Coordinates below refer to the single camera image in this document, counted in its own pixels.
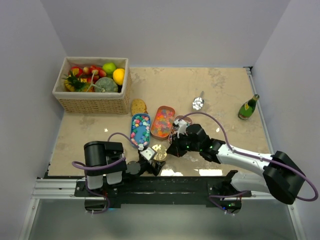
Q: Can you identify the blue tray of star candies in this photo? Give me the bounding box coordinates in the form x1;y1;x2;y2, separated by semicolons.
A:
129;113;151;147

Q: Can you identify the orange tray of gummy stars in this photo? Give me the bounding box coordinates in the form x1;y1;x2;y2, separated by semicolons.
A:
150;105;176;140

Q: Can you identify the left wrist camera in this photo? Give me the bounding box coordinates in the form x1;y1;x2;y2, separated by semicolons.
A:
140;147;157;161

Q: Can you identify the green glass bottle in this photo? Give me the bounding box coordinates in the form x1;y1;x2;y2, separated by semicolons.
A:
238;94;260;120

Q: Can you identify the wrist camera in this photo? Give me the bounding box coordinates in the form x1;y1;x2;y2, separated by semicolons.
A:
173;119;188;139
140;147;157;161

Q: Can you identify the silver metal scoop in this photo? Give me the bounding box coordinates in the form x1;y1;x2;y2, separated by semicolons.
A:
192;91;205;111

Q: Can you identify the wicker basket with liner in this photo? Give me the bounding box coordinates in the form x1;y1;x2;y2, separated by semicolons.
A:
52;56;132;114

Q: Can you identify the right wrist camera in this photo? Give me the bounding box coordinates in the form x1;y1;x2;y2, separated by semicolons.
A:
173;119;188;139

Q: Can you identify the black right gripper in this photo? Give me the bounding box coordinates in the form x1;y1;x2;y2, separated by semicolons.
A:
166;131;202;158

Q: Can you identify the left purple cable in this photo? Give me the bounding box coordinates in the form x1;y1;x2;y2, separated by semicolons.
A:
71;132;146;173

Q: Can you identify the small pineapple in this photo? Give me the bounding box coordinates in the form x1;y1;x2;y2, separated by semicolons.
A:
63;71;87;92

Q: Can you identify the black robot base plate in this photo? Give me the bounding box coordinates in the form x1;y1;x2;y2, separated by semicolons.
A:
74;176;252;214

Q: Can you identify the yellow lemon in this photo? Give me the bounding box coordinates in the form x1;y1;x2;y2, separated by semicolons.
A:
112;68;125;86

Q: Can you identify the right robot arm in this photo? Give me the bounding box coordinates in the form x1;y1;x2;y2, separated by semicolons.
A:
166;122;305;205

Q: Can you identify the red strawberries bunch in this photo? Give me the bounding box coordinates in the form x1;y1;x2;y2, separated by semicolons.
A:
69;65;107;83

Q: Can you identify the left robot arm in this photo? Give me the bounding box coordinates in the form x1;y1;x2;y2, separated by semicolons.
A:
84;141;166;196

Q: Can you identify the green pumpkin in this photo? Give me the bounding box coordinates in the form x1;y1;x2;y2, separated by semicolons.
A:
94;77;119;93

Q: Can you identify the round cream jar lid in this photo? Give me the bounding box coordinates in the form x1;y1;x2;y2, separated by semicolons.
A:
152;144;167;162

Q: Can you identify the pink tray of lollipops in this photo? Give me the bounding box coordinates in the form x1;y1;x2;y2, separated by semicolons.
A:
168;115;193;144

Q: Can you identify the green lime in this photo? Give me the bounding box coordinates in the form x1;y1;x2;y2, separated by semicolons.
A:
102;62;117;75

